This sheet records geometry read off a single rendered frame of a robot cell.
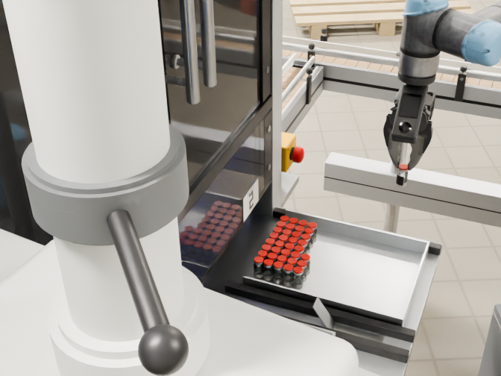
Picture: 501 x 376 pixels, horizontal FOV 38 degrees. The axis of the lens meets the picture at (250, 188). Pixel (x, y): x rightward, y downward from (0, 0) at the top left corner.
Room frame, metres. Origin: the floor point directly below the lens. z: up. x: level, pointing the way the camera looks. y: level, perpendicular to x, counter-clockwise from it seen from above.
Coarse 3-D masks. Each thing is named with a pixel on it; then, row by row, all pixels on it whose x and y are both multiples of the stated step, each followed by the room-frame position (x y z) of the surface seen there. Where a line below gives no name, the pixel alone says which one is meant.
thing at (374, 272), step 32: (320, 224) 1.36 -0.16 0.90; (320, 256) 1.26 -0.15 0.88; (352, 256) 1.25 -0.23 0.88; (384, 256) 1.25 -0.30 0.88; (416, 256) 1.25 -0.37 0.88; (288, 288) 1.12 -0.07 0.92; (320, 288) 1.15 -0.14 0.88; (352, 288) 1.15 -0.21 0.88; (384, 288) 1.15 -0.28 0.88; (384, 320) 1.03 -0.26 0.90
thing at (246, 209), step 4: (256, 180) 1.32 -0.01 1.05; (256, 184) 1.32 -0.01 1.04; (252, 188) 1.29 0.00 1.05; (256, 188) 1.32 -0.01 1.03; (248, 192) 1.27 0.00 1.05; (256, 192) 1.32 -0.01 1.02; (248, 196) 1.27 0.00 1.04; (256, 196) 1.32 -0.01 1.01; (244, 200) 1.25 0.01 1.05; (248, 200) 1.27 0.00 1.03; (252, 200) 1.29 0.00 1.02; (256, 200) 1.31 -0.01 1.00; (244, 204) 1.25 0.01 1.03; (248, 204) 1.27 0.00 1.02; (244, 208) 1.25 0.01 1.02; (248, 208) 1.27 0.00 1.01; (252, 208) 1.29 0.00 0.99; (244, 212) 1.25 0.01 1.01; (248, 212) 1.27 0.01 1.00; (244, 216) 1.25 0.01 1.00; (244, 220) 1.25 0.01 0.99
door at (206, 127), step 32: (160, 0) 1.02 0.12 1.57; (224, 0) 1.22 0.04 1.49; (256, 0) 1.36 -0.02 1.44; (224, 32) 1.22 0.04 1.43; (256, 32) 1.36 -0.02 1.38; (224, 64) 1.21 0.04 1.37; (256, 64) 1.35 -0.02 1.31; (224, 96) 1.21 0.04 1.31; (256, 96) 1.35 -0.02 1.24; (192, 128) 1.08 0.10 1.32; (224, 128) 1.20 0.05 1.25; (192, 160) 1.07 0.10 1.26
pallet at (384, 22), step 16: (304, 0) 4.97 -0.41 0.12; (320, 0) 4.97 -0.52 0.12; (336, 0) 4.96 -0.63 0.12; (352, 0) 4.95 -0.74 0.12; (368, 0) 4.95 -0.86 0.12; (384, 0) 4.94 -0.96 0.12; (400, 0) 4.94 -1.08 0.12; (448, 0) 4.96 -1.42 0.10; (464, 0) 4.91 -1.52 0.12; (304, 16) 4.66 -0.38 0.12; (320, 16) 4.66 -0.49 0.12; (336, 16) 4.65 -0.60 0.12; (352, 16) 4.64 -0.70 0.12; (368, 16) 4.64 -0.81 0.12; (384, 16) 4.63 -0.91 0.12; (400, 16) 4.63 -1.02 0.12; (320, 32) 4.56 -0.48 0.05; (384, 32) 4.59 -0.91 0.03
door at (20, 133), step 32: (0, 0) 0.72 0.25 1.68; (0, 32) 0.71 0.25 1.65; (160, 32) 1.01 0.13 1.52; (0, 64) 0.70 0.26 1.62; (0, 96) 0.69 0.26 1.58; (0, 128) 0.68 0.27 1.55; (0, 160) 0.67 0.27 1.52; (0, 192) 0.66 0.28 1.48; (0, 224) 0.65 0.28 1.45; (32, 224) 0.69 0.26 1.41
